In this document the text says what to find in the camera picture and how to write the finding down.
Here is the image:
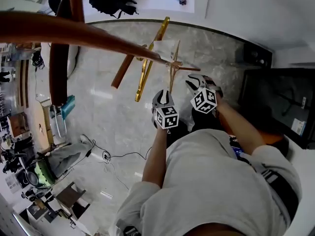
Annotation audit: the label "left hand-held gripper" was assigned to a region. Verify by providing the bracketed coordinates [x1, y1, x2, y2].
[151, 89, 179, 130]

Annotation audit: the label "brown wooden stool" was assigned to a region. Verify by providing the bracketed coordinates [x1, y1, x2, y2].
[56, 182, 91, 220]

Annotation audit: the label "brown wooden coat rack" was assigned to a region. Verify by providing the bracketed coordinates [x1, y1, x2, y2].
[0, 0, 201, 107]

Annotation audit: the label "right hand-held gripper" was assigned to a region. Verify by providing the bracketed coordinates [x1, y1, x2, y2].
[186, 74, 223, 114]

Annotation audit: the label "gold metal hanger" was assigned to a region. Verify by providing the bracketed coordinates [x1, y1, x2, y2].
[134, 16, 170, 102]

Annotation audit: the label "black cable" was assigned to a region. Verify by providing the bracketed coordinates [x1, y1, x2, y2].
[80, 134, 153, 161]

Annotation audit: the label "black clip-on device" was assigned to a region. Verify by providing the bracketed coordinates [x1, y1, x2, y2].
[123, 225, 142, 236]

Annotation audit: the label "person's right forearm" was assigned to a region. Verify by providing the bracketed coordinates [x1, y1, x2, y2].
[216, 98, 268, 156]

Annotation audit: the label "white cable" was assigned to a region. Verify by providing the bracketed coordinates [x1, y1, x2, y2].
[104, 161, 130, 190]

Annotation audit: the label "white paper sheet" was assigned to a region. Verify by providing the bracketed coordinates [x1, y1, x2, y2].
[149, 39, 181, 61]

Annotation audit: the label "small wooden table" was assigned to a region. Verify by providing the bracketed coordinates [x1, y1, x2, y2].
[33, 98, 56, 154]

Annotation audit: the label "person's black trousers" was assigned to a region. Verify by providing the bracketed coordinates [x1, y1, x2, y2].
[166, 107, 223, 147]

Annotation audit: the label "light wooden hanger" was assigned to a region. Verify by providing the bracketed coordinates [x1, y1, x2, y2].
[168, 39, 184, 94]

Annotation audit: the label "small lit screen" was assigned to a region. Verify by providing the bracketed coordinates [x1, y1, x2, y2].
[228, 134, 246, 158]

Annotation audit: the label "person's grey t-shirt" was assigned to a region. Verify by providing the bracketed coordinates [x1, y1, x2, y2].
[114, 129, 303, 236]

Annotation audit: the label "black glass cabinet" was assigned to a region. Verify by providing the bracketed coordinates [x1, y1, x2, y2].
[238, 67, 315, 149]

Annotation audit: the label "small black bin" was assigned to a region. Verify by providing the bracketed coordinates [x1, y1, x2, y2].
[235, 43, 273, 67]

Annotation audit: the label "small black backpack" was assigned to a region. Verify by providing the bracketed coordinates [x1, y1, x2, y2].
[48, 0, 72, 17]

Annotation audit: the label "black shoulder strap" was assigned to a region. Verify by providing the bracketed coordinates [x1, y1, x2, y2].
[260, 170, 300, 221]

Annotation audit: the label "teal bag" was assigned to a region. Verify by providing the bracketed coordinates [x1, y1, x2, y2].
[60, 94, 76, 120]

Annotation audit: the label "person's left forearm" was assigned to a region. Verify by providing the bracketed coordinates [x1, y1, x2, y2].
[142, 128, 168, 189]

